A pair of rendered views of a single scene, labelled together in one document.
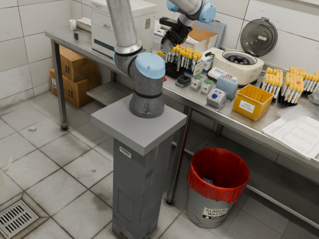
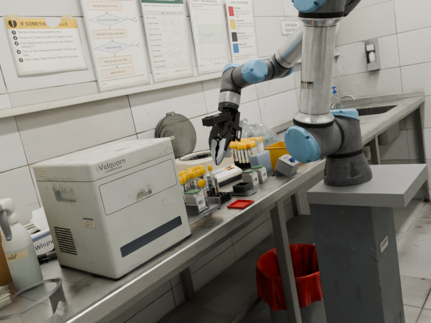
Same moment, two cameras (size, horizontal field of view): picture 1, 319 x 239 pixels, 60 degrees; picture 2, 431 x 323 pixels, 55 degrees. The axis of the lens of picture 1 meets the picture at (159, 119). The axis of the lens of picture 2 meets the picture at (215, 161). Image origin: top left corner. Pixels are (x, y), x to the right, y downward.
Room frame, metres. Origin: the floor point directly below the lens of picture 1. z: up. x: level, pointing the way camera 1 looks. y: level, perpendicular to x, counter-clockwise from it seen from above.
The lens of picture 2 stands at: (1.25, 1.38, 1.30)
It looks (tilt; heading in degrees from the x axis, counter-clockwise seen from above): 11 degrees down; 277
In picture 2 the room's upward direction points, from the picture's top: 11 degrees counter-clockwise
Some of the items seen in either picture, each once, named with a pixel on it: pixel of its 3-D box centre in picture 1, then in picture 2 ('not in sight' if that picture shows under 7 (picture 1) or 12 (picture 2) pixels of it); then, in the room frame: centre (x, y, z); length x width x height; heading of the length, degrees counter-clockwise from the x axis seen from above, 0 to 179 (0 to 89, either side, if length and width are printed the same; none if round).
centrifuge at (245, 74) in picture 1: (235, 67); (206, 167); (1.52, -0.40, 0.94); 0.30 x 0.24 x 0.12; 138
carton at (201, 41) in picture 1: (189, 43); not in sight; (1.77, -0.13, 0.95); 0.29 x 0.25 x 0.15; 147
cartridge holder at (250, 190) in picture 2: (183, 80); (242, 188); (1.35, -0.10, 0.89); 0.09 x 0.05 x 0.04; 146
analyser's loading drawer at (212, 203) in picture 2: not in sight; (192, 212); (1.50, 0.17, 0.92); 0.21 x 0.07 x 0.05; 57
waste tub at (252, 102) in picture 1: (252, 102); (285, 155); (1.16, -0.43, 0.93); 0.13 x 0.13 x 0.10; 54
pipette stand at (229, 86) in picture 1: (226, 87); (261, 165); (1.27, -0.32, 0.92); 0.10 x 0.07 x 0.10; 59
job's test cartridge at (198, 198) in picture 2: not in sight; (195, 202); (1.49, 0.15, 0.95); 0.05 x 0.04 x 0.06; 147
